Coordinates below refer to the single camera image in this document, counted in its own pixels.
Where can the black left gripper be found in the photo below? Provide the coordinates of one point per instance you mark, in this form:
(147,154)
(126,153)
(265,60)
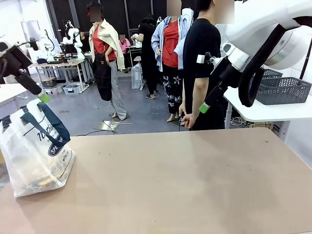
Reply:
(15,59)

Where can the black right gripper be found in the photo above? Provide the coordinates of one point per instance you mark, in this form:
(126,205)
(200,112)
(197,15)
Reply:
(229,75)

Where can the grey workbench table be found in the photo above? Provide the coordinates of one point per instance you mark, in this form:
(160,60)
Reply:
(61,64)

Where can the large grey plastic basket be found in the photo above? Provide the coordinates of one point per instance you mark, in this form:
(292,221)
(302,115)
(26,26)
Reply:
(282,92)

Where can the person's left hand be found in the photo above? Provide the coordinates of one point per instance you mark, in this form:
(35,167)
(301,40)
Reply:
(182,112)

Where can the tan snack packages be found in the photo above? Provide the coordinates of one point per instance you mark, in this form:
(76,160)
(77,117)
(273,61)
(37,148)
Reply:
(46,181)

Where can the person in black T-shirt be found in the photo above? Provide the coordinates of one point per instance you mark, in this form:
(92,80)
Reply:
(202,48)

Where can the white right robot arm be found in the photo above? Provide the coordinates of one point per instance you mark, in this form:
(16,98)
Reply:
(268,14)

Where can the metal mannequin floor stand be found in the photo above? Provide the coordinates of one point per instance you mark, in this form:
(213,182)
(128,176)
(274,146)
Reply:
(112,124)

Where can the black plastic crate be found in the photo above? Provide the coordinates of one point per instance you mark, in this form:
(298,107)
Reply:
(48,82)

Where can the large white table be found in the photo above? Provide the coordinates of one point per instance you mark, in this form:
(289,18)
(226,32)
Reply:
(268,112)

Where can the person in black hoodie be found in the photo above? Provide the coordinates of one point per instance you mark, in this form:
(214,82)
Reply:
(147,53)

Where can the person's right hand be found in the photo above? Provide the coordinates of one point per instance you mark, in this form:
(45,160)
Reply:
(191,120)

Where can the clear lidded storage box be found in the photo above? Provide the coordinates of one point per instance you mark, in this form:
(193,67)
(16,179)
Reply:
(72,89)
(52,90)

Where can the small white table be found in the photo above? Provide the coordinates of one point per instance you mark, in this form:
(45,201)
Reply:
(12,93)

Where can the white robot arm on workbench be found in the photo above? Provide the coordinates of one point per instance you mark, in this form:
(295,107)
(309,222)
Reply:
(70,36)

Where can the mannequin with cream jacket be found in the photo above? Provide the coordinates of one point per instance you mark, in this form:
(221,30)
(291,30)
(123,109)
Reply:
(102,34)

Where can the person's right forearm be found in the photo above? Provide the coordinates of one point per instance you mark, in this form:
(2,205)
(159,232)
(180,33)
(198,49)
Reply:
(200,97)

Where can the seated person in pink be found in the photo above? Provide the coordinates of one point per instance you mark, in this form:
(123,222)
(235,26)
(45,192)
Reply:
(124,45)

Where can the black tripod leg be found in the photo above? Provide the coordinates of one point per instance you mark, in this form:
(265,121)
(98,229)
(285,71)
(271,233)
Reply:
(304,65)

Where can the clear plastic container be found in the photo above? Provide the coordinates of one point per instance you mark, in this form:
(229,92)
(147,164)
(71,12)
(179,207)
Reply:
(136,76)

